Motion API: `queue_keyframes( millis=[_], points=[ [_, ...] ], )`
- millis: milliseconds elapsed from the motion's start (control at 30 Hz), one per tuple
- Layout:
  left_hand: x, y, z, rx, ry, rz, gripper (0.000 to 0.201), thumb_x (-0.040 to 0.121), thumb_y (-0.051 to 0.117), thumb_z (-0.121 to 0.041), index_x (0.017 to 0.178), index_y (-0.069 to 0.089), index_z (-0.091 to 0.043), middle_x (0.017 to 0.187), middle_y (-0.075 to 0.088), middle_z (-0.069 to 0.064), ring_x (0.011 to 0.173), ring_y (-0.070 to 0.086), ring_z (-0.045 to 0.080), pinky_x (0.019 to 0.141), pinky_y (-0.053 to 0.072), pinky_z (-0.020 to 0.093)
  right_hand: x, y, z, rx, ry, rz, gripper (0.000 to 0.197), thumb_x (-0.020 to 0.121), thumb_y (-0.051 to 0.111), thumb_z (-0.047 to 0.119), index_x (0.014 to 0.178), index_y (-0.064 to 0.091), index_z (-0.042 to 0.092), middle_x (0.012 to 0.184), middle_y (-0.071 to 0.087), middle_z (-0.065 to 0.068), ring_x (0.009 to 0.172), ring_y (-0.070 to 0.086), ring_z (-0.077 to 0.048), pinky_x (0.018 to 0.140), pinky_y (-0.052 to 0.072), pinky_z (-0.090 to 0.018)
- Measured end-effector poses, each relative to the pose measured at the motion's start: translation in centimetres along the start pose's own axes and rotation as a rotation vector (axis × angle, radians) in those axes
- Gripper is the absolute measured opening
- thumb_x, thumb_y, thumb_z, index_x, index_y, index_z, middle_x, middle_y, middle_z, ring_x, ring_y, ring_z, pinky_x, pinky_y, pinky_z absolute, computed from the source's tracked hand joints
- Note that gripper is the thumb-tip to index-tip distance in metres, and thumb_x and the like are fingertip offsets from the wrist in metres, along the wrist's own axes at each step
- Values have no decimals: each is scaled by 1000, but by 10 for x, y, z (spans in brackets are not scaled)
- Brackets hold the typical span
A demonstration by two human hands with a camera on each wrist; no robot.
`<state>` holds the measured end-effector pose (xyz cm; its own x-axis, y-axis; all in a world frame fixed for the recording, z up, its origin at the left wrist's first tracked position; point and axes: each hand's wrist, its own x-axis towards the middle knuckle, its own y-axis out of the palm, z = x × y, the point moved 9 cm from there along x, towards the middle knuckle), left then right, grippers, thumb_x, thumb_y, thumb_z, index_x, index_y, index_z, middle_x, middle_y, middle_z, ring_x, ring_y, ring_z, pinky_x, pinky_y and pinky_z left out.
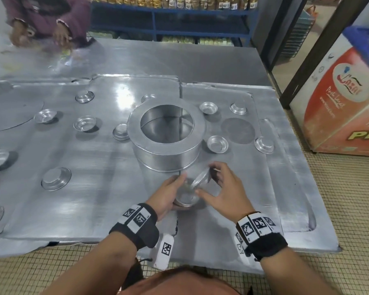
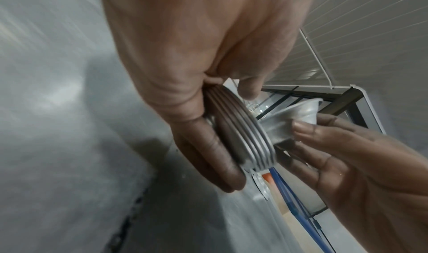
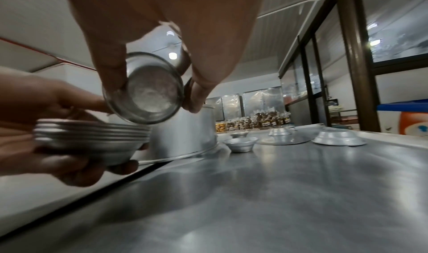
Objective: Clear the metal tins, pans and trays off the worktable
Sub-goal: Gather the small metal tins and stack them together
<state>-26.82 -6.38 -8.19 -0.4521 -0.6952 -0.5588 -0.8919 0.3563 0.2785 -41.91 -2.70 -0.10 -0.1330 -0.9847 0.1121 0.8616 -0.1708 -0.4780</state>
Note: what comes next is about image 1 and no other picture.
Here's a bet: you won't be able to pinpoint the person's left hand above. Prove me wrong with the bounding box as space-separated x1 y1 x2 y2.
145 174 186 221

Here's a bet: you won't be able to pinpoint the person's right hand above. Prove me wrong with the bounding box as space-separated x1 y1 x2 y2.
199 162 256 224

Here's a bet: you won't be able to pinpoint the clear plastic container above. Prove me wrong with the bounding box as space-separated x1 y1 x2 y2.
173 176 204 210

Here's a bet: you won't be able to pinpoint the clear plastic lid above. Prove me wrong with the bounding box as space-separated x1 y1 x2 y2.
186 167 212 191

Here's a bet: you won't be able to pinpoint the person's left forearm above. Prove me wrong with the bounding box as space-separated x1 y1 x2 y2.
39 233 142 295

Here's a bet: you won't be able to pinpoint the person's right forearm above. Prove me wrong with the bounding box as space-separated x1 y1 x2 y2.
258 251 339 295

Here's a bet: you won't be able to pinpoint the large round metal tin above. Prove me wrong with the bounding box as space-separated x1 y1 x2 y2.
127 98 207 173

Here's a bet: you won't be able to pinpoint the large metal baking tray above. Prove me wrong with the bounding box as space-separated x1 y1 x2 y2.
0 74 181 244
181 82 318 233

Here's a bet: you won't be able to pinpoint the black left wristband with markers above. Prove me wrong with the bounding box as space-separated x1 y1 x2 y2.
109 203 159 251

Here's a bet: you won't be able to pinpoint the black wristband with markers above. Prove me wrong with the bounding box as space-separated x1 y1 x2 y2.
235 211 288 265
109 203 159 251

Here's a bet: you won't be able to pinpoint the black right wristband with markers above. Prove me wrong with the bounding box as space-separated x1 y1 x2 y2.
235 211 288 265

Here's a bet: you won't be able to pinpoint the white marker tag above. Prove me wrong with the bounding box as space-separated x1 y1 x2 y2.
153 232 174 271

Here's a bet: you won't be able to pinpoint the large flat metal sheet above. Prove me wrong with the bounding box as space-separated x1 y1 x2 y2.
0 75 342 275

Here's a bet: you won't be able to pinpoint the row of pale boxed packets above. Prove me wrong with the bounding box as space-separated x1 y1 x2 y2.
161 35 235 46

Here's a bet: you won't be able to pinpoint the blue metal shelf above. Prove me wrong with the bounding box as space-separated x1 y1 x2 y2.
90 0 259 47

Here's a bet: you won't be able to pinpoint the orange and white chest freezer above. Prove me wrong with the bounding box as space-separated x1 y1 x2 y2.
288 25 369 158

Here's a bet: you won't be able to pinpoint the large round metal disc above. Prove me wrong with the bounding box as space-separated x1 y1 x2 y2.
0 81 45 132

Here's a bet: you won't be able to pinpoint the clear plastic sheets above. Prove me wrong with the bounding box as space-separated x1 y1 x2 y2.
0 31 76 75

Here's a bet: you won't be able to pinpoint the wire rack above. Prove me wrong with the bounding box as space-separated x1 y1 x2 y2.
276 8 315 62

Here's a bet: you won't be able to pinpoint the dark door frame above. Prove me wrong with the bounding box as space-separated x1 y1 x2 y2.
279 0 369 110

